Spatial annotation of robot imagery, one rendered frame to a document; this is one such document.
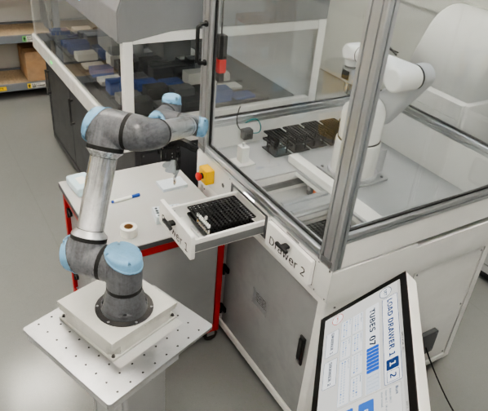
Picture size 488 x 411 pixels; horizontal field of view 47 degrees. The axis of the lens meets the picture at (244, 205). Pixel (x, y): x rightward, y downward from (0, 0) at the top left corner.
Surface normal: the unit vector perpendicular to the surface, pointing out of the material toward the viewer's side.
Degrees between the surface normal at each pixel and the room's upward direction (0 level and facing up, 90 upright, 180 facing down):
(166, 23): 90
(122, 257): 8
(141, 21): 90
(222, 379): 0
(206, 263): 90
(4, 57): 90
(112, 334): 2
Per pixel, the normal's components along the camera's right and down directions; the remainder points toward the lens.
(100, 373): 0.08, -0.84
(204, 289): 0.51, 0.50
